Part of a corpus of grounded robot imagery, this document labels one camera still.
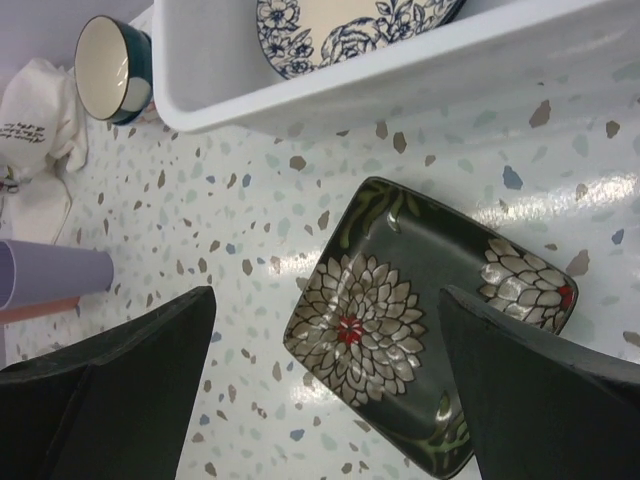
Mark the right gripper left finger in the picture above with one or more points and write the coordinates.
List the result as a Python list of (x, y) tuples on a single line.
[(116, 405)]

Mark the white floral cloth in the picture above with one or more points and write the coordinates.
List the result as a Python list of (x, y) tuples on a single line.
[(42, 124)]

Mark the white plastic bin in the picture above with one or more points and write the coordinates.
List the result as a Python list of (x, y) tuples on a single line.
[(210, 72)]

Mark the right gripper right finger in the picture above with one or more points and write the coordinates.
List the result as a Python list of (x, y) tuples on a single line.
[(538, 406)]

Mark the cream bowl blue pattern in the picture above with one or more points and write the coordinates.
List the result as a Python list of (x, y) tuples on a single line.
[(113, 70)]

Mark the purple plastic cup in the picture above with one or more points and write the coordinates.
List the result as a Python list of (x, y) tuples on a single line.
[(33, 273)]

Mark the black floral square plate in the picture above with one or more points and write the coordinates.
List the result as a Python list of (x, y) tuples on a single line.
[(367, 324)]

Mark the blue floral white plate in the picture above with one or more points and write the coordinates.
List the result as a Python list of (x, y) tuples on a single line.
[(300, 37)]

